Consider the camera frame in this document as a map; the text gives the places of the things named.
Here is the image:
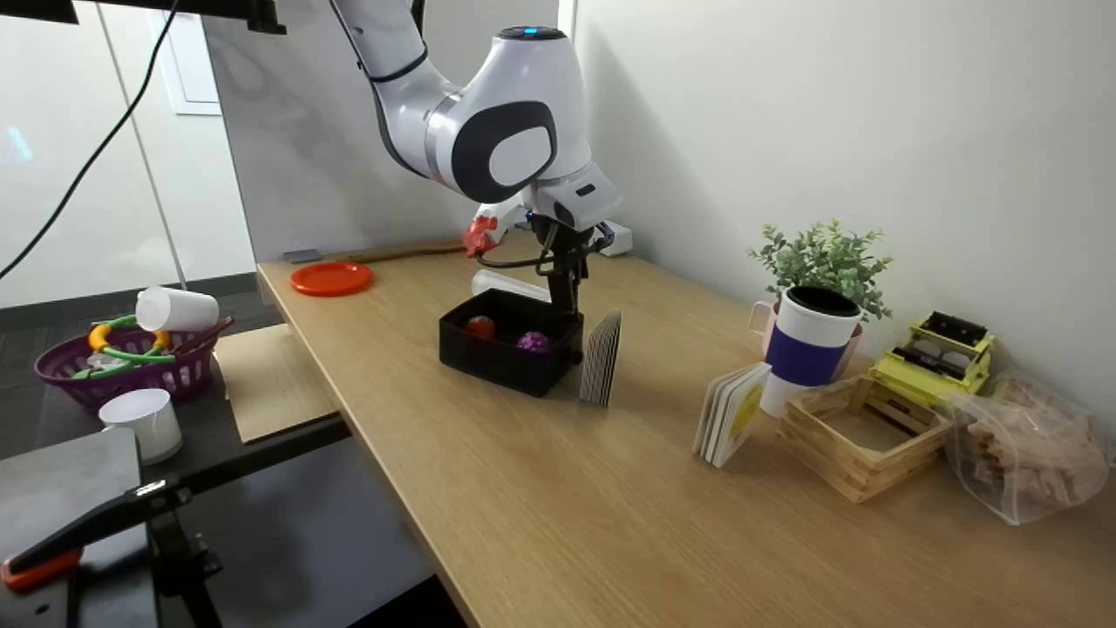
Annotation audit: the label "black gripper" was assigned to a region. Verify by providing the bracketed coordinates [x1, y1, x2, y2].
[532, 218, 597, 310]

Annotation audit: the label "clear container wooden pieces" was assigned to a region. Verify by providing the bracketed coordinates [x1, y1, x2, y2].
[945, 375, 1114, 527]

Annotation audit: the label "yellow toy machine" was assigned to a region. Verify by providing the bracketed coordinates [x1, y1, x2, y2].
[872, 310, 994, 407]

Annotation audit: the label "green potted plant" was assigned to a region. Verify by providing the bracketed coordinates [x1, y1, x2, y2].
[754, 221, 894, 321]

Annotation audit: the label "black tripod camera stand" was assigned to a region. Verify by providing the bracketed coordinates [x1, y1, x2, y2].
[3, 416, 348, 628]

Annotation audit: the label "purple plastic basket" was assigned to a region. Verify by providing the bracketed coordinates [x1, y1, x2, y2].
[34, 324, 226, 407]

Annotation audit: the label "stack of picture cards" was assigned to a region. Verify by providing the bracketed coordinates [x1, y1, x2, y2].
[691, 363, 770, 467]

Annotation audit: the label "white power strip box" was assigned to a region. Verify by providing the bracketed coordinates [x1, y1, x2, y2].
[599, 221, 636, 259]

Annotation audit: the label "white paper cup standing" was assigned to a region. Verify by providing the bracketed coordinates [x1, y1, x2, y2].
[99, 386, 181, 463]

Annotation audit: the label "black hanging cable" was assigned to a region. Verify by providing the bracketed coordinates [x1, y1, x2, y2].
[0, 0, 187, 288]

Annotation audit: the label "purple toy grapes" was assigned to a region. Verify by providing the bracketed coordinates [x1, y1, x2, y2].
[515, 332, 555, 357]

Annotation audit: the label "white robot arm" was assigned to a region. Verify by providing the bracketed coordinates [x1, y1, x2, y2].
[329, 0, 619, 310]

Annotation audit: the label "white paper cup lying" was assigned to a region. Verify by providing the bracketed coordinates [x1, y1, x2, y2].
[135, 288, 220, 332]

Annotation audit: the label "red toy strawberry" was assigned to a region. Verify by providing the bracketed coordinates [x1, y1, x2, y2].
[465, 316, 499, 343]

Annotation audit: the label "white triangular card box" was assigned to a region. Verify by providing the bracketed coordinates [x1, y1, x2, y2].
[579, 316, 621, 405]

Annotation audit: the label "black rectangular box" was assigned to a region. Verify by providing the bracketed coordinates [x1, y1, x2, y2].
[441, 289, 584, 397]

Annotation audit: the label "red round plate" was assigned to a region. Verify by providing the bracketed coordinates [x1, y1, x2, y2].
[291, 263, 375, 296]

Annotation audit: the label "white cup blue sleeve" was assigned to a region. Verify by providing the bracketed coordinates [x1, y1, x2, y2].
[759, 288, 863, 416]

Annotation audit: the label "brown cardboard sheet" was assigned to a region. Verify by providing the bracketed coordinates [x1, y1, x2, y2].
[218, 324, 334, 445]

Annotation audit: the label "clear squeeze bottle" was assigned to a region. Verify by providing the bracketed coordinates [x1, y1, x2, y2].
[471, 269, 553, 305]

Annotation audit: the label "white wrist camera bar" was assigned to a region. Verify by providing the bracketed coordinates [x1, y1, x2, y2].
[465, 204, 528, 259]

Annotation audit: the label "wooden slat crate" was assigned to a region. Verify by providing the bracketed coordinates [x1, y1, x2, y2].
[780, 377, 952, 503]

